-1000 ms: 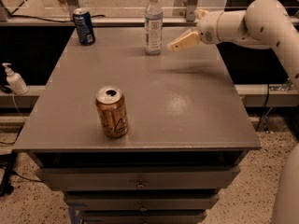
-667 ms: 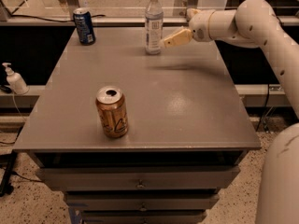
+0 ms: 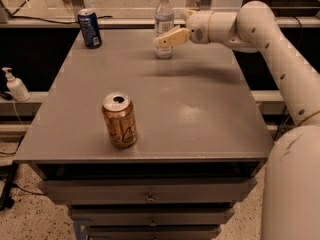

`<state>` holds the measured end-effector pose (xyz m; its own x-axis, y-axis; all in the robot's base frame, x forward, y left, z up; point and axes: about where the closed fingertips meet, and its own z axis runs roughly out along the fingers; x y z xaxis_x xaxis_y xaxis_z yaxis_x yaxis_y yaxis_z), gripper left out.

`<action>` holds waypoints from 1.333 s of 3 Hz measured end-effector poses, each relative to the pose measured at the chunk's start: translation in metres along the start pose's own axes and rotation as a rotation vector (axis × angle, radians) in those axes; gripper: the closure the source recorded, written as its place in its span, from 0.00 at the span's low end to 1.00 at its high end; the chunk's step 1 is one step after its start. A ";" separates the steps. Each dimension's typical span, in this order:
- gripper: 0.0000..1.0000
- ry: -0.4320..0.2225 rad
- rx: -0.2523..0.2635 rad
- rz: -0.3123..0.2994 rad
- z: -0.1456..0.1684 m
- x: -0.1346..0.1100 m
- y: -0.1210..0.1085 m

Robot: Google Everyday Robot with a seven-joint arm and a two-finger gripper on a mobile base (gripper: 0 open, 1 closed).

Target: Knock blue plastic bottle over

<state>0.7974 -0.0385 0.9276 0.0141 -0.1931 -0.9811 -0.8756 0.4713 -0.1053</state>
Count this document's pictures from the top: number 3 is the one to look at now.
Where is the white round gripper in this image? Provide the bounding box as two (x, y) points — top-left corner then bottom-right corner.
(153, 9), (213, 48)

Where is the clear plastic water bottle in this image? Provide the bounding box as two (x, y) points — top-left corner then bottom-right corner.
(154, 0), (176, 60)

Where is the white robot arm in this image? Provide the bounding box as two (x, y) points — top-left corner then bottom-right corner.
(154, 1), (320, 240)

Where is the white pump dispenser bottle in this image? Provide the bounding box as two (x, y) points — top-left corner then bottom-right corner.
(2, 67), (31, 102)

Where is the blue soda can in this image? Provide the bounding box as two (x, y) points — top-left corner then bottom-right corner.
(78, 8), (102, 48)

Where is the gold soda can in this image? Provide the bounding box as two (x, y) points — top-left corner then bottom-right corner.
(102, 92), (137, 148)

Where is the grey drawer cabinet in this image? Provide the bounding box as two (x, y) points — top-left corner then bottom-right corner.
(16, 30), (273, 240)

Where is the black stand leg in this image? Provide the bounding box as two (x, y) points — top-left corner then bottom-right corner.
(0, 162), (18, 211)

